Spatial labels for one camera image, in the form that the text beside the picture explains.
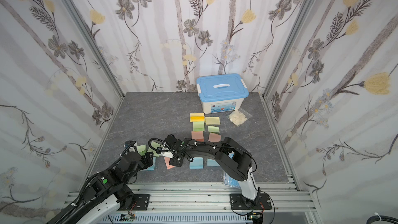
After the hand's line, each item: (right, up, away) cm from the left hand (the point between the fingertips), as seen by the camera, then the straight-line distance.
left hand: (150, 155), depth 79 cm
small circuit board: (-8, -27, -8) cm, 29 cm away
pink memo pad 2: (+7, -5, +7) cm, 12 cm away
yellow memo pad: (+23, +18, +30) cm, 42 cm away
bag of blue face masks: (+41, -14, +1) cm, 44 cm away
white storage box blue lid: (+40, +35, +23) cm, 58 cm away
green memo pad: (+25, +12, +24) cm, 37 cm away
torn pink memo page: (+35, +5, +20) cm, 40 cm away
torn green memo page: (+35, +10, +23) cm, 43 cm away
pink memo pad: (+25, +7, +18) cm, 31 cm away
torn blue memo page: (+33, -7, +7) cm, 34 cm away
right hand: (+12, 0, +9) cm, 15 cm away
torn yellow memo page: (+34, +16, +28) cm, 47 cm away
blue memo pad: (+24, -6, +5) cm, 26 cm away
